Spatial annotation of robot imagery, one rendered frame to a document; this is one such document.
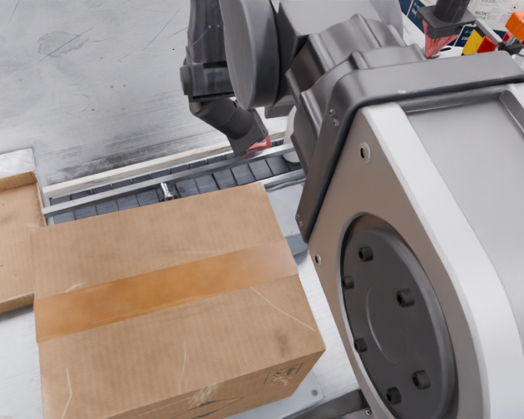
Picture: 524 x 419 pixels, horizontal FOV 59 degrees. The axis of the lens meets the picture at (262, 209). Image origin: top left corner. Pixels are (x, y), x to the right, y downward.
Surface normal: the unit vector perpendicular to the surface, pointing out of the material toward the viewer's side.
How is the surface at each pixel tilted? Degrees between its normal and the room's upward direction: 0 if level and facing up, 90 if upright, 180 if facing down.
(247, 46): 90
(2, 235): 0
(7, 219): 0
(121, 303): 0
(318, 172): 90
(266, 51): 53
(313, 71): 59
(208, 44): 78
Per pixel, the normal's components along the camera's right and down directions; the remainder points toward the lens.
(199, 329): 0.09, -0.53
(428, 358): -0.96, 0.18
